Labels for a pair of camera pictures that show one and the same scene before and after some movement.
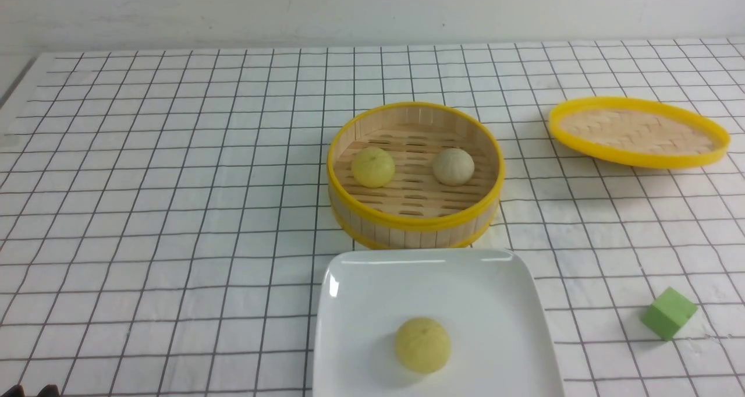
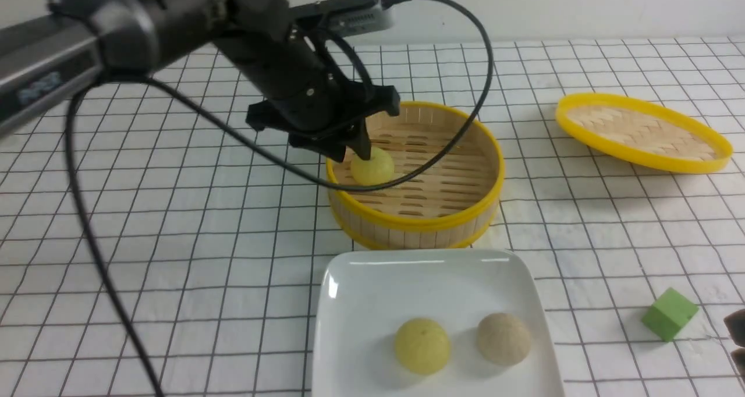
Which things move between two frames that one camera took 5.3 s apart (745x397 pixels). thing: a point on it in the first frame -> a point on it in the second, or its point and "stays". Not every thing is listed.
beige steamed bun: [453, 167] -> [503, 339]
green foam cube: [668, 314] stays
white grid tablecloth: [166, 219] stays
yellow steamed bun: [372, 167] stays
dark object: [49, 390] -> [735, 323]
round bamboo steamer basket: [421, 176] stays
